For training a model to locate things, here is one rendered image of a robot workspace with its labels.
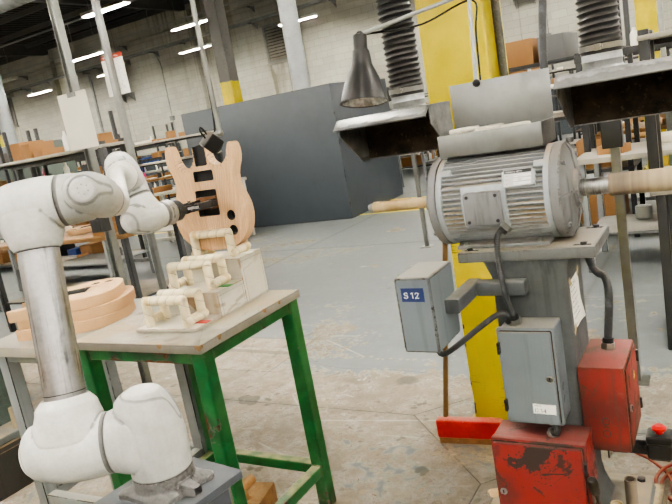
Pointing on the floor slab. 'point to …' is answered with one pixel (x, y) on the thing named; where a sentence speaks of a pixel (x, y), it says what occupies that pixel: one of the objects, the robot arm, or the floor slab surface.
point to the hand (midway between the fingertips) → (206, 203)
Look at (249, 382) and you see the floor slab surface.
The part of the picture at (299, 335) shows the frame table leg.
